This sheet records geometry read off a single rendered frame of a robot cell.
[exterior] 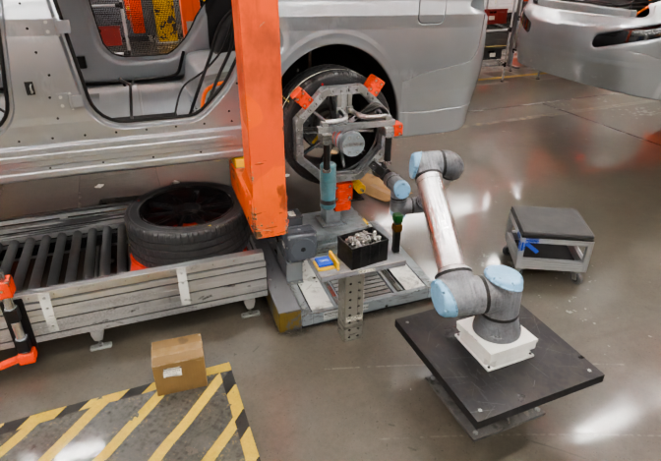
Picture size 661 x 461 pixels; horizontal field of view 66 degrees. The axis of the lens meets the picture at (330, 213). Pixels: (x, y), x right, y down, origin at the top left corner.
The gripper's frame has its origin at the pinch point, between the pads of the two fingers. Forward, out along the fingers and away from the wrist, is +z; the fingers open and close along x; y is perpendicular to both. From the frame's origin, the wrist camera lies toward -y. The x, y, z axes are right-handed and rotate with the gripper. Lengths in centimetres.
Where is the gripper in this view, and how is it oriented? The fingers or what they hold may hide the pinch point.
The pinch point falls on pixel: (373, 163)
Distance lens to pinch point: 301.9
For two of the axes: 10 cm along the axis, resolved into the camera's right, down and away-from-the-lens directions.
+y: 6.6, 5.2, 5.4
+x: 6.7, -7.3, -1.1
